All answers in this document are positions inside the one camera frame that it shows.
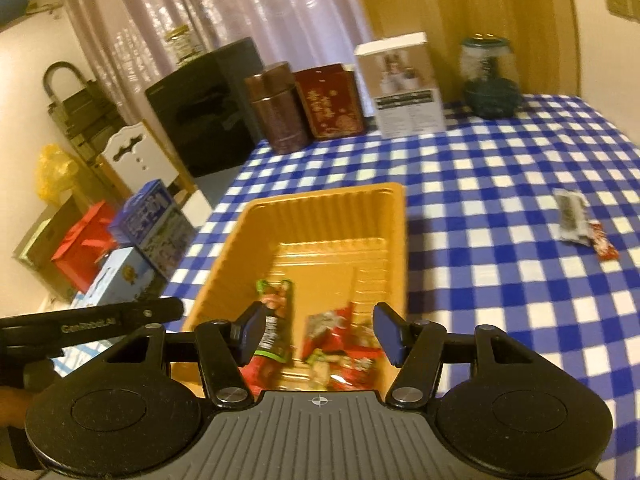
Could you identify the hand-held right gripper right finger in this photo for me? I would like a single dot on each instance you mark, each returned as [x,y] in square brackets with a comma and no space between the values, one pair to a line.
[387,332]

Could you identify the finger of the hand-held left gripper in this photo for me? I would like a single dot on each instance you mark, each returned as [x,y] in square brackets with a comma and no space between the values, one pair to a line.
[150,311]

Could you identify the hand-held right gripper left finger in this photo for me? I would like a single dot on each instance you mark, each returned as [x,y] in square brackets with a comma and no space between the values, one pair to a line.
[250,332]

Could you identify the black green snack packet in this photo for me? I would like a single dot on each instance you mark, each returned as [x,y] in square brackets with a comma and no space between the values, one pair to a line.
[274,330]

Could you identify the large red snack packet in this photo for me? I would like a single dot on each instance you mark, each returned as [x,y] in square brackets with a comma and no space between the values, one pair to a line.
[357,360]

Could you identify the red grey snack packet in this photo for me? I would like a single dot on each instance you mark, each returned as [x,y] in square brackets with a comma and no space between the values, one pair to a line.
[327,330]

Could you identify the yellow green snack packet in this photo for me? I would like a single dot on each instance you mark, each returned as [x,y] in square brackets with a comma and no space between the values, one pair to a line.
[320,367]

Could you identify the orange plastic tray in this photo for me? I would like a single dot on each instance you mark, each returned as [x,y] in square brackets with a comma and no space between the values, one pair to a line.
[325,220]

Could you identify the light blue box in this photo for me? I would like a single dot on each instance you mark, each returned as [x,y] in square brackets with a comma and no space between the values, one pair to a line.
[125,275]

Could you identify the blue printed box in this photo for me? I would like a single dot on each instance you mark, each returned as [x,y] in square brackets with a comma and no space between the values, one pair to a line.
[155,225]

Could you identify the red gift bag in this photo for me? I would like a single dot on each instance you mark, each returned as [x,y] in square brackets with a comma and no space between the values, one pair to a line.
[85,245]

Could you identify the brown paper bag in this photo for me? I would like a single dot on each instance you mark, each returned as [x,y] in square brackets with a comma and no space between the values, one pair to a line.
[40,235]

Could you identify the white chair back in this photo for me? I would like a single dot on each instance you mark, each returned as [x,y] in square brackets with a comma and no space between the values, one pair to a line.
[137,157]

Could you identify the yellow plastic bag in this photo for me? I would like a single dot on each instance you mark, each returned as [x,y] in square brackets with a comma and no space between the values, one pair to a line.
[55,172]

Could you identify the blue white checkered tablecloth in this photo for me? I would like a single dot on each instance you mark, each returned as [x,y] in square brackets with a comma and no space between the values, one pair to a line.
[475,185]

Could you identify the black box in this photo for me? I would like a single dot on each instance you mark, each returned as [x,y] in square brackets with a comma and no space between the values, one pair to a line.
[210,110]

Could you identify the grey black snack packet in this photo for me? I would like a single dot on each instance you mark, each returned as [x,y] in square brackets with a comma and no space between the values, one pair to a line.
[571,215]

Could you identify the brown cylindrical tin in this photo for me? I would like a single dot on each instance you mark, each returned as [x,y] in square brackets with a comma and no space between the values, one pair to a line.
[280,110]

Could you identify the small red white snack packet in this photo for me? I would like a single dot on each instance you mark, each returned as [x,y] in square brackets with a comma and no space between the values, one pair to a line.
[602,242]

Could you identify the dark red tin box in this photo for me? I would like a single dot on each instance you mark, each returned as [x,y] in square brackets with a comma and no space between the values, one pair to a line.
[332,102]

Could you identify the white cardboard box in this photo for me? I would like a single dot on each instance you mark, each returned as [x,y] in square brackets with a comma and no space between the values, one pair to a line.
[405,90]

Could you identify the labelled jar with lid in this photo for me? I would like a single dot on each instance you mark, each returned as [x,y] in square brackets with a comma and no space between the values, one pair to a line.
[184,45]

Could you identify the green glass jar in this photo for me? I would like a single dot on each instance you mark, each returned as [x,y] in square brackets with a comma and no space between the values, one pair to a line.
[489,82]

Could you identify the sheer curtain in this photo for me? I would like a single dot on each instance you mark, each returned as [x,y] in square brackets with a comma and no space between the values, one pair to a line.
[275,5]

